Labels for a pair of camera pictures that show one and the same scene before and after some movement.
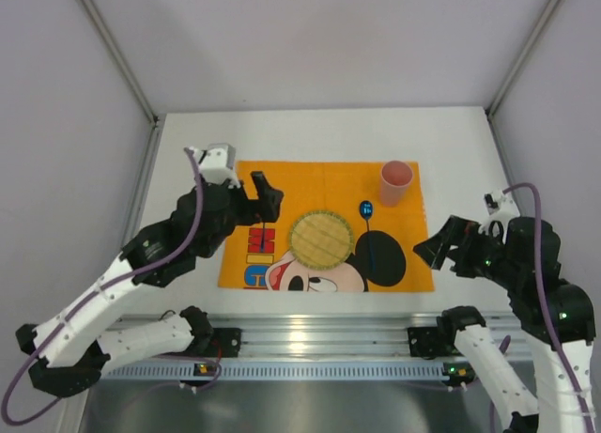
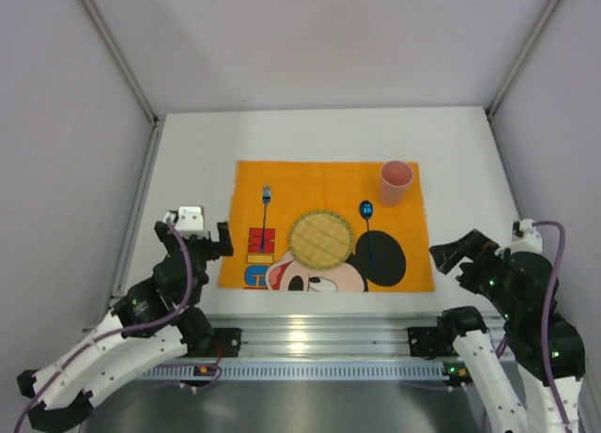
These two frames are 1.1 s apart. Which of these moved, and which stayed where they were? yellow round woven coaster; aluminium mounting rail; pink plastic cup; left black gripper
Moved: left black gripper
Stayed: yellow round woven coaster; pink plastic cup; aluminium mounting rail
